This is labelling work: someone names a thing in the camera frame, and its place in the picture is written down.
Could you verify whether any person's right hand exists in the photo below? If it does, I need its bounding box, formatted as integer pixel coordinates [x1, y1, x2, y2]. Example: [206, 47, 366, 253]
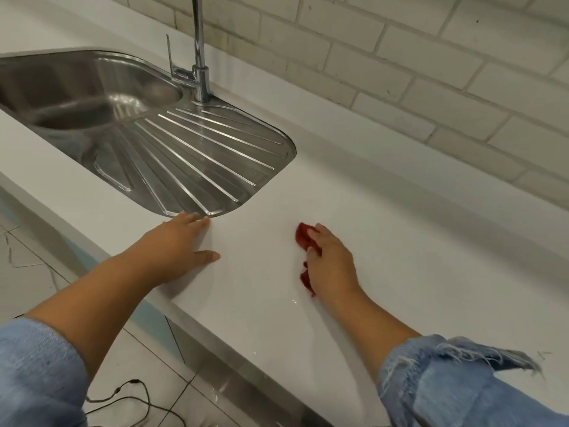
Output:
[304, 224, 364, 300]

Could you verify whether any person's left hand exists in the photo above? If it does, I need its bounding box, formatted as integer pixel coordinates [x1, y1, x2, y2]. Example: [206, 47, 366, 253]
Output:
[129, 211, 221, 286]

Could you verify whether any red cleaning cloth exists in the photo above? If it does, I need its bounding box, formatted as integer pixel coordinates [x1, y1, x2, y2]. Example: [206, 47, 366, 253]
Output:
[295, 222, 323, 297]

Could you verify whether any person's right forearm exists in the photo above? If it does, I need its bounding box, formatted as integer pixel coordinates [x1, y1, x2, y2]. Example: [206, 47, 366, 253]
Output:
[319, 286, 422, 383]

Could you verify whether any person's left forearm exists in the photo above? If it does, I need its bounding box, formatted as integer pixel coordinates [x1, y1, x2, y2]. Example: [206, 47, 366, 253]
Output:
[24, 252, 157, 383]

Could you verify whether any stainless steel sink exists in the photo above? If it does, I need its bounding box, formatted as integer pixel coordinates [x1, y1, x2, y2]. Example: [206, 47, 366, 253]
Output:
[0, 48, 297, 218]

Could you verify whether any chrome kitchen faucet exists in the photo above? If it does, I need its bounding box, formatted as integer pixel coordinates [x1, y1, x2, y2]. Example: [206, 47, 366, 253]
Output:
[166, 0, 212, 103]

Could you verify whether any black cable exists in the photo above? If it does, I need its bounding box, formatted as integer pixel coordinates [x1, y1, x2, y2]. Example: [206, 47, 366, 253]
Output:
[84, 379, 185, 427]

